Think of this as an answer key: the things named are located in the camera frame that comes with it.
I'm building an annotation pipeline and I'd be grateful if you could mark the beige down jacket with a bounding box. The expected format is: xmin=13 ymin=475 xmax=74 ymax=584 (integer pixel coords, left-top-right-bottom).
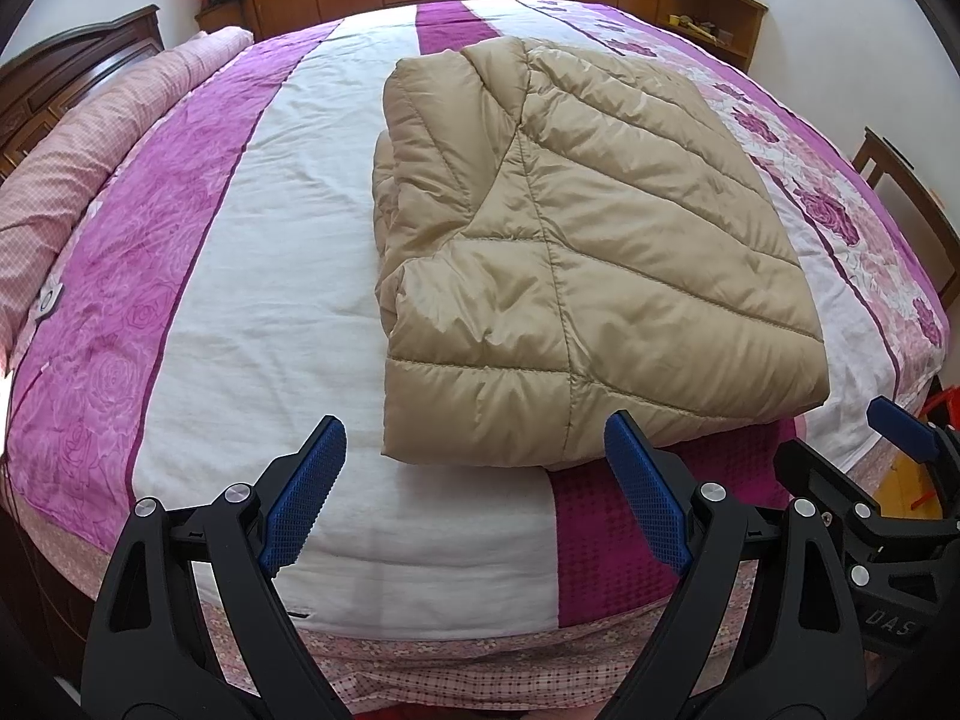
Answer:
xmin=371 ymin=37 xmax=832 ymax=470

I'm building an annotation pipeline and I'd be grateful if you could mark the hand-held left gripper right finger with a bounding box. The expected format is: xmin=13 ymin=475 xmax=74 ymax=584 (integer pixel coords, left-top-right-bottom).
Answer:
xmin=600 ymin=410 xmax=871 ymax=720

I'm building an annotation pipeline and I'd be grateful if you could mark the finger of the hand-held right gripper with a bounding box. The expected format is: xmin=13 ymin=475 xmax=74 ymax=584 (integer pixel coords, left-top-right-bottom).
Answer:
xmin=866 ymin=395 xmax=960 ymax=482
xmin=772 ymin=439 xmax=887 ymax=537

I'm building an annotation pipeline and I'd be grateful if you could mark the dark wooden headboard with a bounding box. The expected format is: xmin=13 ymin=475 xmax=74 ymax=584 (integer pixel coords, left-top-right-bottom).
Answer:
xmin=0 ymin=5 xmax=164 ymax=181

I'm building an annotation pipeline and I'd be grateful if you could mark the small yellow object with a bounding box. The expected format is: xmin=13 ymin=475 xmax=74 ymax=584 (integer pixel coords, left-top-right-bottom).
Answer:
xmin=667 ymin=13 xmax=736 ymax=44

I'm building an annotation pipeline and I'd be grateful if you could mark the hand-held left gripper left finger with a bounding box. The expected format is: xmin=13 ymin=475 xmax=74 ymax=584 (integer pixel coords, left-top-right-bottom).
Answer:
xmin=81 ymin=414 xmax=353 ymax=720

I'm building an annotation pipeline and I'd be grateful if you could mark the purple floral bedspread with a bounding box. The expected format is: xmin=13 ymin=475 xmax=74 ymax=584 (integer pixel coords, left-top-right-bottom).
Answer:
xmin=7 ymin=0 xmax=950 ymax=638

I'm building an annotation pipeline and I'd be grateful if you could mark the yellow wooden bed frame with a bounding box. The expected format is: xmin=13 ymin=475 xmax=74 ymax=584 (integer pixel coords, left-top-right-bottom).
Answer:
xmin=874 ymin=457 xmax=946 ymax=520

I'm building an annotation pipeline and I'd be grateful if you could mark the wooden chair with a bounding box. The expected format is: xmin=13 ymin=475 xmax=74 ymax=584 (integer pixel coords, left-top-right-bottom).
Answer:
xmin=851 ymin=127 xmax=960 ymax=293

